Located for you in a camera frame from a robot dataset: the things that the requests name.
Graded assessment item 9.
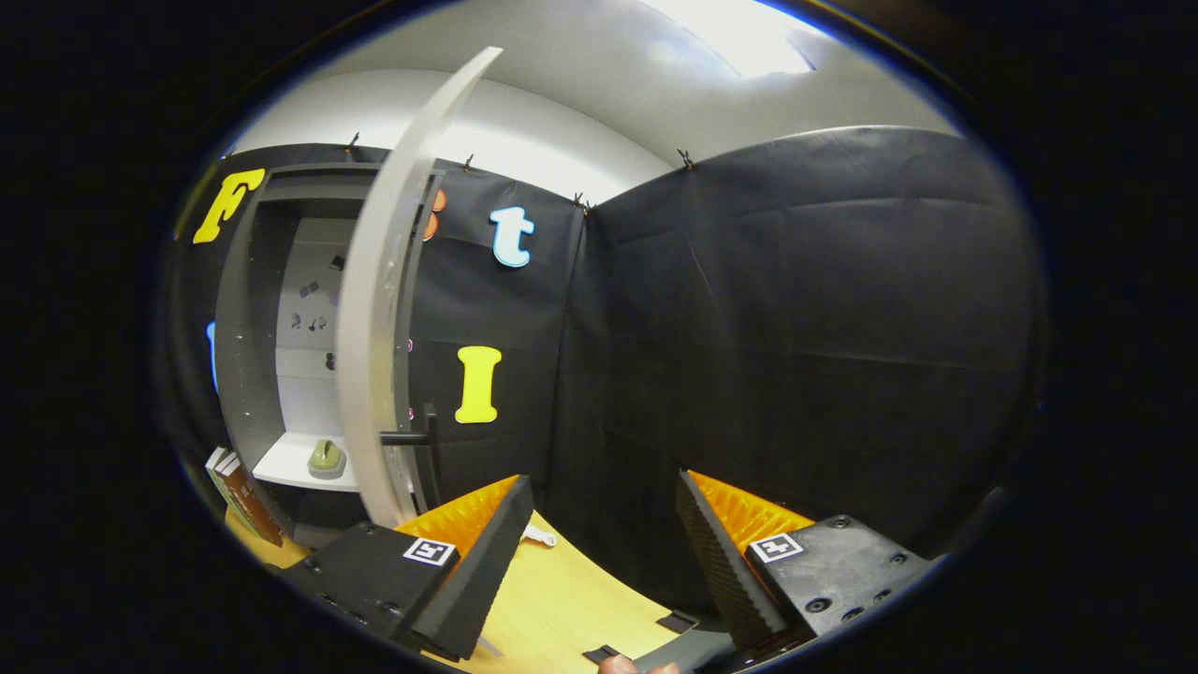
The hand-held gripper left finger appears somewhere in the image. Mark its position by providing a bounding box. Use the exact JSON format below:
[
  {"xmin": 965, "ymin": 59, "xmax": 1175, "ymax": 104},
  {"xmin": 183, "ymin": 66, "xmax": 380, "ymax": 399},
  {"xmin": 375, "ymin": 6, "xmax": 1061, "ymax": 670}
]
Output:
[{"xmin": 279, "ymin": 474, "xmax": 536, "ymax": 664}]

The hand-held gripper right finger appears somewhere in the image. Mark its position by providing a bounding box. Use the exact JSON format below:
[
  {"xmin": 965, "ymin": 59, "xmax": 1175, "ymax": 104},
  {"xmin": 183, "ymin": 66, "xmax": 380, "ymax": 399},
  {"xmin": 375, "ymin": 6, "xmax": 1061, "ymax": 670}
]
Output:
[{"xmin": 676, "ymin": 469, "xmax": 937, "ymax": 656}]

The black cabinet door handle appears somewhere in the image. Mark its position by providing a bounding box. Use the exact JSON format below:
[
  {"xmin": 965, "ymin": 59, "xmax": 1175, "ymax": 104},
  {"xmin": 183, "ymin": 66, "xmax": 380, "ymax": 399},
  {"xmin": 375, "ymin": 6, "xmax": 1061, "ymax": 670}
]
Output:
[{"xmin": 379, "ymin": 403, "xmax": 439, "ymax": 448}]

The olive green grey-rimmed object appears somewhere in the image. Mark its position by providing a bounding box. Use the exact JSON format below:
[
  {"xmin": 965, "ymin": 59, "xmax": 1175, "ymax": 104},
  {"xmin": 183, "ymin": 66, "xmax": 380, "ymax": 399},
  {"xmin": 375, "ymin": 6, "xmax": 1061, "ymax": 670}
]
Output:
[{"xmin": 307, "ymin": 438, "xmax": 348, "ymax": 480}]

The beige cabinet door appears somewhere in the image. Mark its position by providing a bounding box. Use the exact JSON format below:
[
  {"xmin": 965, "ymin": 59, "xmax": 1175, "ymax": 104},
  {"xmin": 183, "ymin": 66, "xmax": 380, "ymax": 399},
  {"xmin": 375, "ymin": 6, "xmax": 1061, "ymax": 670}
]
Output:
[{"xmin": 335, "ymin": 45, "xmax": 504, "ymax": 530}]

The grey flat object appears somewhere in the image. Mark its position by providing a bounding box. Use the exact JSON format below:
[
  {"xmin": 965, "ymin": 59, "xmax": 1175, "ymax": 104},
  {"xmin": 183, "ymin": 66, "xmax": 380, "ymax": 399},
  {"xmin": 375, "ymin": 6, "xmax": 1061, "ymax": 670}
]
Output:
[{"xmin": 632, "ymin": 629, "xmax": 736, "ymax": 674}]

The white cabinet shelf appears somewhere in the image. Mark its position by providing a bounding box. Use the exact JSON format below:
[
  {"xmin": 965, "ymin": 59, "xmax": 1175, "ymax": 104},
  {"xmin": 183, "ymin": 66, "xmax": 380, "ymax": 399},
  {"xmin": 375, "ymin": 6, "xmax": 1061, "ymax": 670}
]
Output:
[{"xmin": 253, "ymin": 432, "xmax": 361, "ymax": 492}]

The black backdrop cloth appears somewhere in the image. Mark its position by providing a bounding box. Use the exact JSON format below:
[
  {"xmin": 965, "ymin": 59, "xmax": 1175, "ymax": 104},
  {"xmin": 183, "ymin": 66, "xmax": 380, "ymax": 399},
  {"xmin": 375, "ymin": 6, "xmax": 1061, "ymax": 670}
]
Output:
[{"xmin": 154, "ymin": 125, "xmax": 1045, "ymax": 619}]

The brown book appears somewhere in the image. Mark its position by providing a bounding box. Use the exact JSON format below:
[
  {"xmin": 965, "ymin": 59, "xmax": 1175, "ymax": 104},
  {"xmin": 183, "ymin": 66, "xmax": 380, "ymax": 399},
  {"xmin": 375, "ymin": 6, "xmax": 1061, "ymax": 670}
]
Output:
[{"xmin": 220, "ymin": 459, "xmax": 286, "ymax": 549}]

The dark grey cabinet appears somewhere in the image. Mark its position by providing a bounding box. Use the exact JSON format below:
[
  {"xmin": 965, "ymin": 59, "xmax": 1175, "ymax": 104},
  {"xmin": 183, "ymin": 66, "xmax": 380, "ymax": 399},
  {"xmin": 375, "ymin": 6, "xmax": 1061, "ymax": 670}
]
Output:
[{"xmin": 213, "ymin": 164, "xmax": 446, "ymax": 549}]

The ceiling light panel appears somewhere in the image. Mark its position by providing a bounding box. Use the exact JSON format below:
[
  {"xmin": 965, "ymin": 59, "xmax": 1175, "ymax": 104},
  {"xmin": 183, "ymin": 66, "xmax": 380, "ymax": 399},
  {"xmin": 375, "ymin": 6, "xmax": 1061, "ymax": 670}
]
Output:
[{"xmin": 646, "ymin": 0, "xmax": 815, "ymax": 78}]

